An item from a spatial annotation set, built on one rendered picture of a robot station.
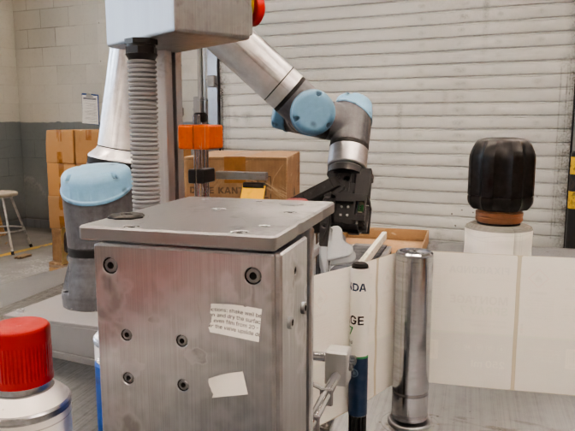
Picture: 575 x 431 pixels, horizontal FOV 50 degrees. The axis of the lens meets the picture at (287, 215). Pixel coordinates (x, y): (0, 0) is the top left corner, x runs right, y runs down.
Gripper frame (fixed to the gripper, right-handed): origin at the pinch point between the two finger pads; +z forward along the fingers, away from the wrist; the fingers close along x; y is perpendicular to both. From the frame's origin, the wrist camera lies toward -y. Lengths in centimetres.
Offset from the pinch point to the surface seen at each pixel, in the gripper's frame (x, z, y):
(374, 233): 78, -36, -3
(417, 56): 311, -270, -19
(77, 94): 381, -284, -380
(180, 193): -36.2, 1.3, -11.8
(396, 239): 79, -34, 4
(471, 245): -25.7, 2.5, 25.1
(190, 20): -59, -8, -3
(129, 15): -56, -11, -12
